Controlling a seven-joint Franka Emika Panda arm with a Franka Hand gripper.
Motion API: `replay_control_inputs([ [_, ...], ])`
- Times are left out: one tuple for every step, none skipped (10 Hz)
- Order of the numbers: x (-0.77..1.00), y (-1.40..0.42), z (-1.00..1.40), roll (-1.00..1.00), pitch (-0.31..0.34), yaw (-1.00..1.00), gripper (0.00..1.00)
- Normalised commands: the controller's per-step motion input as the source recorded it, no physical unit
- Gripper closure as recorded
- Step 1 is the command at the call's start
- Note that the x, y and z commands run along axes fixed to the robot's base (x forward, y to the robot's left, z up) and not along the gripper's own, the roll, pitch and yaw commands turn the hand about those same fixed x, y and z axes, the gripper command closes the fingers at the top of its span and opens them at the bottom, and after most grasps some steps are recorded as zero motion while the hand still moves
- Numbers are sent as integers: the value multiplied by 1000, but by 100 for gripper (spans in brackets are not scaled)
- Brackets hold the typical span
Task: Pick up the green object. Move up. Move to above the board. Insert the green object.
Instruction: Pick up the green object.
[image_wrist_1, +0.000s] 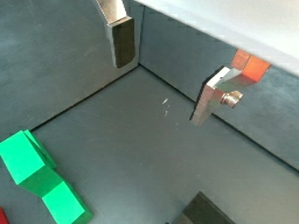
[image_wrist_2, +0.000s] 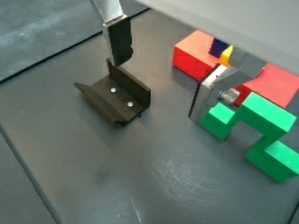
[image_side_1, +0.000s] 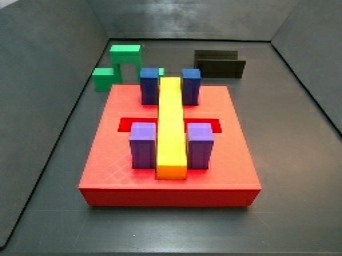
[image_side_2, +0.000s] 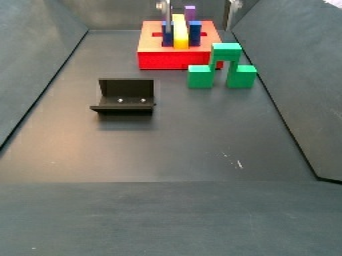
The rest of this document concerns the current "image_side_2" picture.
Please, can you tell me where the blue right block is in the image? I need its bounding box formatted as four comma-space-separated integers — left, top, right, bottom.
188, 21, 201, 46

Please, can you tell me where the red base board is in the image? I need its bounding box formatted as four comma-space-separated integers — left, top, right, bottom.
136, 20, 221, 70

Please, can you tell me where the black angle bracket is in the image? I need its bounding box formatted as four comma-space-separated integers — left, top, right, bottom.
89, 78, 155, 113

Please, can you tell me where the blue left block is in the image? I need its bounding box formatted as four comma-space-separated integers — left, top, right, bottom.
161, 21, 173, 47

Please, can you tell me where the yellow arch block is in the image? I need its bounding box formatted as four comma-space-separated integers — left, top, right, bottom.
172, 14, 188, 49

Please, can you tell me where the purple block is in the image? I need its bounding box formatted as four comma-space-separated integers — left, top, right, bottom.
184, 5, 196, 21

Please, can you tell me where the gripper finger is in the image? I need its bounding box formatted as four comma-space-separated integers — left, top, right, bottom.
156, 0, 171, 33
225, 0, 243, 29

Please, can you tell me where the green arch-shaped block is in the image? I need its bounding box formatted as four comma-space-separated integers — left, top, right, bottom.
187, 43, 257, 89

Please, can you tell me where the blue block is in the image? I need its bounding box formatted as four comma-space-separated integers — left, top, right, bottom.
188, 21, 201, 46
161, 21, 173, 47

